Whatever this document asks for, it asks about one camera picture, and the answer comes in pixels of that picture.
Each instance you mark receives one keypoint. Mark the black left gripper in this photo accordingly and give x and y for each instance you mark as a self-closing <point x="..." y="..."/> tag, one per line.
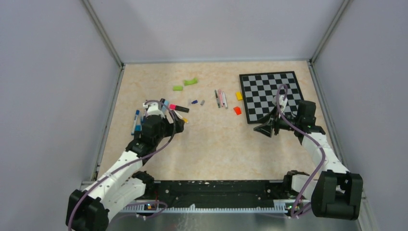
<point x="177" y="126"/>

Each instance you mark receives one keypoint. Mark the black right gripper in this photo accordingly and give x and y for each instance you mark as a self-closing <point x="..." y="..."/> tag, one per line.
<point x="271" y="119"/>

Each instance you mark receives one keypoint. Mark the green thin pen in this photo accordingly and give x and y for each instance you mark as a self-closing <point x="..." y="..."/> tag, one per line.
<point x="217" y="98"/>

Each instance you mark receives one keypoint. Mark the pink translucent pen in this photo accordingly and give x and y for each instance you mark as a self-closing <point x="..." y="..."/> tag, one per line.
<point x="220" y="97"/>

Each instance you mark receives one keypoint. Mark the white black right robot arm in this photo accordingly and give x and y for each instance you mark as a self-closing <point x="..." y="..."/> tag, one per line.
<point x="331" y="190"/>

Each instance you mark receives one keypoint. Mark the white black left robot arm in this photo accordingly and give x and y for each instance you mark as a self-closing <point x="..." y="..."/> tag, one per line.
<point x="93" y="208"/>

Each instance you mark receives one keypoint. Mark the pink black highlighter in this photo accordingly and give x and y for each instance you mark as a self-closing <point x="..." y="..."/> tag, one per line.
<point x="179" y="108"/>

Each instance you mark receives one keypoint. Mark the light blue highlighter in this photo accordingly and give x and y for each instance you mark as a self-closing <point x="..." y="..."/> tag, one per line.
<point x="166" y="103"/>

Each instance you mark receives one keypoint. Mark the black blue marker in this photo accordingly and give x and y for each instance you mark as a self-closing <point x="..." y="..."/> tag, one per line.
<point x="137" y="128"/>

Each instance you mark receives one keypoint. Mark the blue white marker far left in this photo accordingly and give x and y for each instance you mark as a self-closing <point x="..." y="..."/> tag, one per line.
<point x="135" y="122"/>

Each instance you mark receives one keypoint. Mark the black grey chessboard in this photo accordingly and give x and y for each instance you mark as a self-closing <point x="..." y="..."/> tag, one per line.
<point x="259" y="93"/>

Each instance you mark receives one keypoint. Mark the orange red block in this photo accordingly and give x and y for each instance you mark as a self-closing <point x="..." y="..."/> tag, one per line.
<point x="237" y="110"/>

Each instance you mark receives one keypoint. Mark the yellow block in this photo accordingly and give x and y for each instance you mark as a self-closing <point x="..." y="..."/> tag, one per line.
<point x="239" y="96"/>

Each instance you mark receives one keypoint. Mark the green block left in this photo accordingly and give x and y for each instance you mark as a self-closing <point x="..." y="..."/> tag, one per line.
<point x="177" y="88"/>

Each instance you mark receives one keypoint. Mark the green block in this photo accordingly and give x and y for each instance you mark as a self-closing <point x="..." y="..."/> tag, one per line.
<point x="177" y="88"/>
<point x="190" y="82"/>

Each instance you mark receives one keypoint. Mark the green block right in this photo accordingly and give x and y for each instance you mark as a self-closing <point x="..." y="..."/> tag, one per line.
<point x="190" y="82"/>

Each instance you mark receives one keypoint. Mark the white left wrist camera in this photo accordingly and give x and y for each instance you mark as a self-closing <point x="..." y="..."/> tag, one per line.
<point x="153" y="109"/>

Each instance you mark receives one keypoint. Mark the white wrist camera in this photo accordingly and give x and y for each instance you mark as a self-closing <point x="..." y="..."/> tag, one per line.
<point x="153" y="109"/>
<point x="281" y="102"/>

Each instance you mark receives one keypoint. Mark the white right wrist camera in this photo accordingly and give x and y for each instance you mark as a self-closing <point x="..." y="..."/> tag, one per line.
<point x="281" y="102"/>

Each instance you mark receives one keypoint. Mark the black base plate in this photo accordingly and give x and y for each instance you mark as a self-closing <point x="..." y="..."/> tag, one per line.
<point x="229" y="194"/>

